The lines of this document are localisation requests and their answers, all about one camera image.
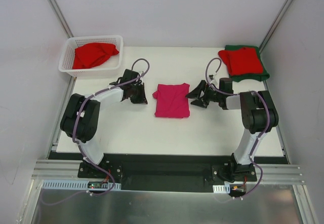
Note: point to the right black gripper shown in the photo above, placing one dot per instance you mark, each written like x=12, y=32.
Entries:
x=205, y=97

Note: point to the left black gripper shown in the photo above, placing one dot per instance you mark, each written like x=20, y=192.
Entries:
x=138, y=92

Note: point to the pink t shirt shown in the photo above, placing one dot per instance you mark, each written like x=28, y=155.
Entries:
x=171, y=101

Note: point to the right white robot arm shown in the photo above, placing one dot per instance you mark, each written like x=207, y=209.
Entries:
x=258, y=113

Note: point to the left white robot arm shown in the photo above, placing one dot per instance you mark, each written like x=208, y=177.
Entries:
x=81, y=116

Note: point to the white plastic basket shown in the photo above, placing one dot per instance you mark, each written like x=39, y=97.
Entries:
x=110, y=67

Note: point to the folded red t shirt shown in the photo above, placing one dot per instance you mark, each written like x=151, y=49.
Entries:
x=242, y=61

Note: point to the red crumpled t shirt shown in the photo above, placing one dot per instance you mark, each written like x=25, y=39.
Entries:
x=93, y=55

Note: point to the folded green t shirt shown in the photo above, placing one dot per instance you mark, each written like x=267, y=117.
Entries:
x=257, y=77

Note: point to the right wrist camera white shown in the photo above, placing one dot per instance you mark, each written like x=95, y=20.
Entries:
x=212, y=77

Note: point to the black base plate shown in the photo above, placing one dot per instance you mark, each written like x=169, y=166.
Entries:
x=165, y=173

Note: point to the right grey cable duct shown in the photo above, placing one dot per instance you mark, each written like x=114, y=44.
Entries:
x=221, y=189

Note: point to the grey cable duct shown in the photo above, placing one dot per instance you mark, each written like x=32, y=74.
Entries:
x=80, y=185
x=221, y=189

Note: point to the left grey cable duct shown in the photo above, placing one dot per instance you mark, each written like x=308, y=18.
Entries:
x=80, y=185

